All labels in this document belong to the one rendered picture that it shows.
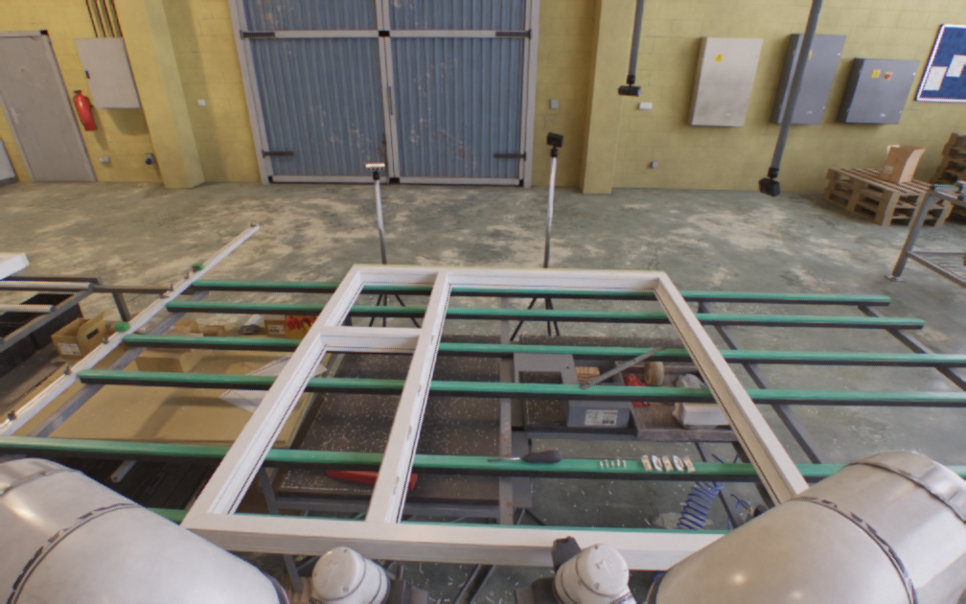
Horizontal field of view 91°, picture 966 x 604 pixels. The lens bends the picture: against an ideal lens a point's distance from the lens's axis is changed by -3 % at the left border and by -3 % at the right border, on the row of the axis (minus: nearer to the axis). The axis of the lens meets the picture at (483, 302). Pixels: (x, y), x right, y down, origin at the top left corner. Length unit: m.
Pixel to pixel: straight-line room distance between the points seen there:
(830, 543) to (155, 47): 8.17
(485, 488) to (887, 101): 7.91
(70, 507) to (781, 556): 0.54
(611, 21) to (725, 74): 1.71
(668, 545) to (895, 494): 0.77
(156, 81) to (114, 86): 0.77
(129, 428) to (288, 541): 1.12
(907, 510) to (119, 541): 0.60
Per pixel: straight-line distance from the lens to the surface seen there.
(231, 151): 8.41
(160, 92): 8.28
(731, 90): 7.72
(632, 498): 2.58
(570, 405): 1.91
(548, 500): 2.49
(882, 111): 8.76
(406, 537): 1.20
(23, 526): 0.52
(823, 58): 8.18
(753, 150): 8.22
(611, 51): 7.00
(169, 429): 2.17
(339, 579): 0.98
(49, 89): 9.75
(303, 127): 7.81
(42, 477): 0.56
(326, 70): 7.58
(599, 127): 7.06
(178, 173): 8.44
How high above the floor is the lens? 1.89
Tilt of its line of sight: 28 degrees down
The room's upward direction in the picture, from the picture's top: straight up
